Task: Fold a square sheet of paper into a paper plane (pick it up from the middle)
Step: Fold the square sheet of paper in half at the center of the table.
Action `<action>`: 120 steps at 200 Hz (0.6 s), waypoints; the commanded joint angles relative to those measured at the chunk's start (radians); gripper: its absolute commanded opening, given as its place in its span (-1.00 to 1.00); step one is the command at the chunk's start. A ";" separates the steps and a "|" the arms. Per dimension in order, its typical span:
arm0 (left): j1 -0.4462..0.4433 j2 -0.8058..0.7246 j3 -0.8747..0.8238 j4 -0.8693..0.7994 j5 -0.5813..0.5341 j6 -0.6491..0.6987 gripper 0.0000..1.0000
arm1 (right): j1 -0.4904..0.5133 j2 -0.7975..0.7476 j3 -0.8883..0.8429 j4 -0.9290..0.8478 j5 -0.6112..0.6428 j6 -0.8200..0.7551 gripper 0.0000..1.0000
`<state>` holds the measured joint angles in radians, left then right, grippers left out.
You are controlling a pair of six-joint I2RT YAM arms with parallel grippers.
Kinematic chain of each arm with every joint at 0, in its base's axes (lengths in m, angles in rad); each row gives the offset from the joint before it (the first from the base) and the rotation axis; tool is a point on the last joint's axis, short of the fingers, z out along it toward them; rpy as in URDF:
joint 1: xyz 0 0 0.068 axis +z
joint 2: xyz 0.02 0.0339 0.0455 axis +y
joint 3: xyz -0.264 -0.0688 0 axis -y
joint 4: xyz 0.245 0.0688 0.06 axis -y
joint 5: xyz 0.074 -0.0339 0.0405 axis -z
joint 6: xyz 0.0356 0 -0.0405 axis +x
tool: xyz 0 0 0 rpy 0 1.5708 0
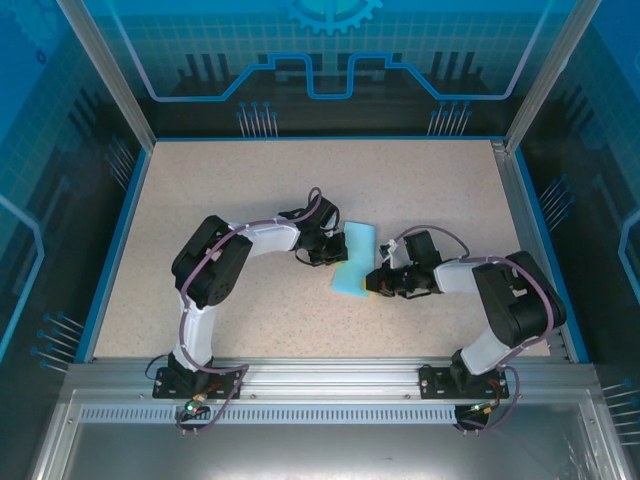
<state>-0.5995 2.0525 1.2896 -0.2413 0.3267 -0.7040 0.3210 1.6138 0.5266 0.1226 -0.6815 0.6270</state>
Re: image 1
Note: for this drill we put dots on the light blue cloth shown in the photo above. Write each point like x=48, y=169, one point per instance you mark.
x=361, y=240

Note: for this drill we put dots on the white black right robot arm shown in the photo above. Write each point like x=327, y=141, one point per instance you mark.
x=515, y=300

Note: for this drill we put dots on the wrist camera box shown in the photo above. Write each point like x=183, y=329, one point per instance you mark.
x=394, y=252
x=330, y=231

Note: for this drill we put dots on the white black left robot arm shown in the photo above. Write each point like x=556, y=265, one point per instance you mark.
x=210, y=280

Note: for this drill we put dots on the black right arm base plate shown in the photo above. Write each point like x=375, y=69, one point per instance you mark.
x=432, y=385

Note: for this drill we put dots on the aluminium side rail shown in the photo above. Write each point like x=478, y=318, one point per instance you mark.
x=515, y=200

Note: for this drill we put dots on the brushed metal front panel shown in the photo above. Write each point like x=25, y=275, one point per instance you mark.
x=325, y=455

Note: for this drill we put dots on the aluminium mounting rail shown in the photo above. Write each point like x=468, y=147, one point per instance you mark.
x=325, y=380

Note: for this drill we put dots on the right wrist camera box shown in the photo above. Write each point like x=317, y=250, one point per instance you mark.
x=394, y=252

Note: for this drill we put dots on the aluminium frame post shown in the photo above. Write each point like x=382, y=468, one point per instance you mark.
x=117, y=85
x=549, y=75

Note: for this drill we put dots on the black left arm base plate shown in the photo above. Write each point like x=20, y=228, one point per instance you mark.
x=165, y=387

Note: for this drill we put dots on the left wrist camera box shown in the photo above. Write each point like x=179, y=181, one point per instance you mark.
x=330, y=231

